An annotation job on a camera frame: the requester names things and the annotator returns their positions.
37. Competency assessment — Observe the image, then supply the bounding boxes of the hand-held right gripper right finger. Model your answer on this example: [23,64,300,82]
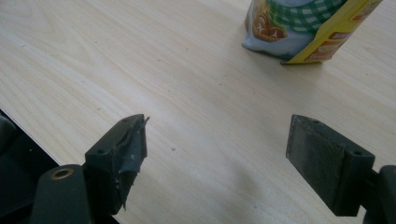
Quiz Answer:
[285,114,376,217]

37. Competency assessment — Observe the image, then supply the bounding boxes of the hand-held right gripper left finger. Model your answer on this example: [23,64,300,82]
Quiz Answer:
[83,113,151,217]

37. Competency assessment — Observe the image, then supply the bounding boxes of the yellow seasoning bag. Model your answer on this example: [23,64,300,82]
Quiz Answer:
[241,0,385,65]

